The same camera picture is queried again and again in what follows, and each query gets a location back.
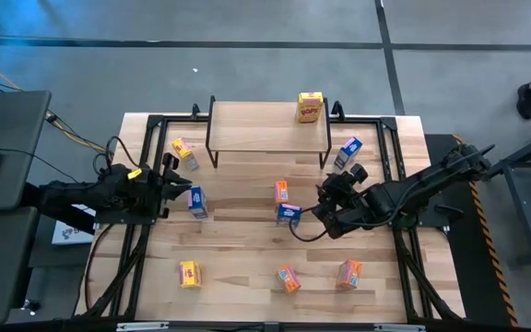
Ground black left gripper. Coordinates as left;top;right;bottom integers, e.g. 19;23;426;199
129;154;194;219

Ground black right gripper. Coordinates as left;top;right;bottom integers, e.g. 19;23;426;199
311;163;380;240

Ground blue Frosted Flakes cereal box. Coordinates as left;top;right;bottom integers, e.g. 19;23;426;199
276;203;303;229
333;136;364;171
187;185;209;219

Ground yellow Pops cereal box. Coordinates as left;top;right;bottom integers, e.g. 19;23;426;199
297;91;325;125
171;136;201;172
178;260;204;290

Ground orange Mini Wheats cereal box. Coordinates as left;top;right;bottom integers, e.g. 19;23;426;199
273;180;289;205
275;264;302;295
336;258;364;291

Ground black support beam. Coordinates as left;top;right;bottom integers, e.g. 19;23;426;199
19;182;99;236

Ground white printed sheet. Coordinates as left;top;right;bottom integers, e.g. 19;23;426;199
51;205;97;246

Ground black mat with hazard stripe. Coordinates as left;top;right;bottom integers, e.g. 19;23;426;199
424;132;521;327

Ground caster wheel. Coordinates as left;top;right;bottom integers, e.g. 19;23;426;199
19;298;41;317

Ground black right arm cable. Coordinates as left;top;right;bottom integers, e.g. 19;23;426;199
288;207;332;243

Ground black aluminium table frame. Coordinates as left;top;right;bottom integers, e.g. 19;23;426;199
75;113;467;332

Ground wooden shelf with black frame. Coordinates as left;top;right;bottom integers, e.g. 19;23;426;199
205;95;333;171

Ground black desk cable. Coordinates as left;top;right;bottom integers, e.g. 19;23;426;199
0;147;80;184

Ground silver end bracket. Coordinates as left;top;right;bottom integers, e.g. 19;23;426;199
115;321;171;332
373;323;427;332

